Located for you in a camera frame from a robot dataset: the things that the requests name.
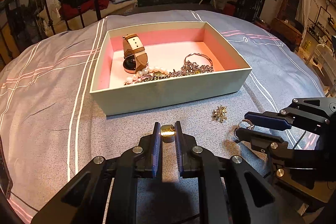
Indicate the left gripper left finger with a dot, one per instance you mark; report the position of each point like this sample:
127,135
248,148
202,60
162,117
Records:
155,148

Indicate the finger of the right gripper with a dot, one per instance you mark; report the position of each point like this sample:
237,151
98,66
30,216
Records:
269,120
259,141

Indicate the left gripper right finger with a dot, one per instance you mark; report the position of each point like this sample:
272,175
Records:
179,145

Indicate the small gold charm cluster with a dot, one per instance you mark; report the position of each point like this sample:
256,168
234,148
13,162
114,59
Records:
220,114

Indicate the thin rose gold bangle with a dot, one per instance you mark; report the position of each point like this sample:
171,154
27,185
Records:
199,55

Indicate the white box pink interior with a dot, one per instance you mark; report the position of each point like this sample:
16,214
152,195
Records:
166,45

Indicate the grey striped bed cover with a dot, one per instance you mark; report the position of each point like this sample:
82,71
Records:
51,127

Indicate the black smartphone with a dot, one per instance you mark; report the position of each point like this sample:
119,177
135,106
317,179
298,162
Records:
6,181

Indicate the watch with tan strap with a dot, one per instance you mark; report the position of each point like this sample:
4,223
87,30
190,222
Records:
134,55

